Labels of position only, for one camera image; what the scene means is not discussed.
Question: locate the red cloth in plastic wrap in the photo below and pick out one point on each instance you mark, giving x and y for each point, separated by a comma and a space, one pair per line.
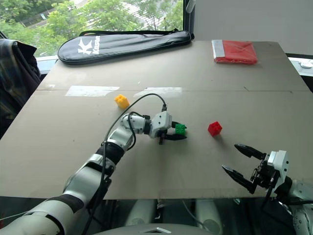
238, 52

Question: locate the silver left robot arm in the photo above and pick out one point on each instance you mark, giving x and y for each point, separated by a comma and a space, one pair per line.
122, 135

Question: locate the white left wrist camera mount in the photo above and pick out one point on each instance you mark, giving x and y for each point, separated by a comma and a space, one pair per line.
160, 122

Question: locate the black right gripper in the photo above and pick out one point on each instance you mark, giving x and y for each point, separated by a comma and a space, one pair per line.
262, 173

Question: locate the yellow toy brick cube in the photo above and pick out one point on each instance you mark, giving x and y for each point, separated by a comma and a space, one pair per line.
121, 100

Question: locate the grey rounded shape under table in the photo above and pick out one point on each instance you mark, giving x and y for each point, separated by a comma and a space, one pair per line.
140, 211
207, 213

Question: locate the red toy brick cube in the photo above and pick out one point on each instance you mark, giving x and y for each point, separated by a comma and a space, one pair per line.
215, 128

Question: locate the black racket bag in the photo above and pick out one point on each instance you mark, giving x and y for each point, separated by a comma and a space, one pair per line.
117, 47

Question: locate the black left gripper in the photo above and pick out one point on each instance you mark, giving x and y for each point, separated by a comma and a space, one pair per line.
161, 139

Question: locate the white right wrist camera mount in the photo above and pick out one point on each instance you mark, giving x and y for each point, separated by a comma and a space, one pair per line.
278, 162

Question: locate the clear tape strip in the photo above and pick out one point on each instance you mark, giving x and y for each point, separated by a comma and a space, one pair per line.
91, 91
166, 89

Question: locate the dark plaid jacket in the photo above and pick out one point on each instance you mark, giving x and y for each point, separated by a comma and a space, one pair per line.
14, 80

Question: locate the black window frame post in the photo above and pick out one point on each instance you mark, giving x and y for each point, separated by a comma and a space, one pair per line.
188, 22

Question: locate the small white round device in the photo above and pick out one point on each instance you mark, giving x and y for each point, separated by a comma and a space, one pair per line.
306, 64

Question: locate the green toy brick cube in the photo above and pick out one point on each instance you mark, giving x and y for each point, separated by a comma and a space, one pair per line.
181, 129

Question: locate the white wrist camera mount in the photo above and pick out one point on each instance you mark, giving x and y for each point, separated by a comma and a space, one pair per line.
160, 122
278, 162

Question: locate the brown cardboard sheet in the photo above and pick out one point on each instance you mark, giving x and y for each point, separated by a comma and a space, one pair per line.
73, 137

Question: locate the silver robot torso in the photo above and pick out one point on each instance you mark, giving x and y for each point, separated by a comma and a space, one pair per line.
151, 230

